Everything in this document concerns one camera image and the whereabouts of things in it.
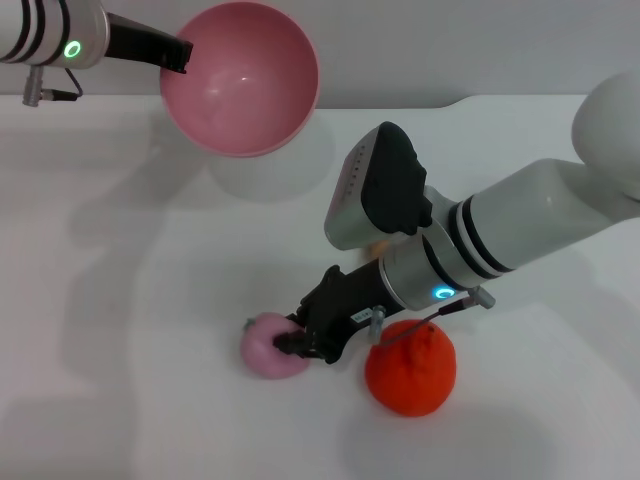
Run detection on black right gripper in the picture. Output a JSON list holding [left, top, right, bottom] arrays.
[[273, 259, 400, 365]]

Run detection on left arm cable with plug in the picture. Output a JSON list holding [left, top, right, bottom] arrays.
[[21, 66, 84, 107]]

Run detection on orange tangerine toy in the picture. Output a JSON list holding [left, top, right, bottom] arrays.
[[364, 320, 458, 418]]

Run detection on right arm cable with plugs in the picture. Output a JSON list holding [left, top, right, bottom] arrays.
[[368, 286, 497, 349]]

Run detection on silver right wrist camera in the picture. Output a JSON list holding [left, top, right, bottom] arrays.
[[323, 120, 434, 251]]

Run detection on pink plastic bowl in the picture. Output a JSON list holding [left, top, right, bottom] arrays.
[[158, 1, 321, 158]]

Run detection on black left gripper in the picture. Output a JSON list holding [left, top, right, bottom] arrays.
[[102, 14, 195, 76]]

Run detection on pink peach toy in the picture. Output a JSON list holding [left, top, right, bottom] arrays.
[[239, 311, 312, 382]]

